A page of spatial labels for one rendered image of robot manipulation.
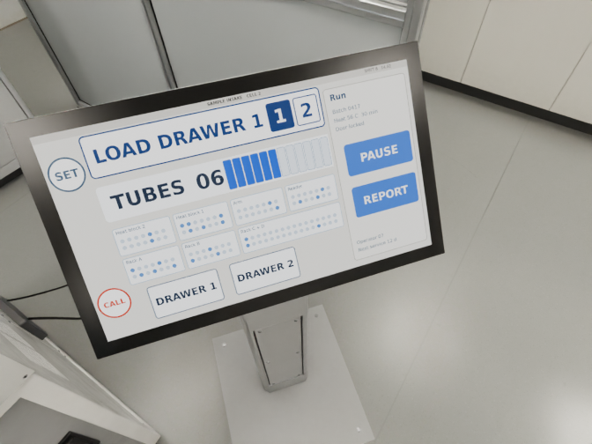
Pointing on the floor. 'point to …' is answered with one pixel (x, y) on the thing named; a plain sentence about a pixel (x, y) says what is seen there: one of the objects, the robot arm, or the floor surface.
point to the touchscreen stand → (288, 380)
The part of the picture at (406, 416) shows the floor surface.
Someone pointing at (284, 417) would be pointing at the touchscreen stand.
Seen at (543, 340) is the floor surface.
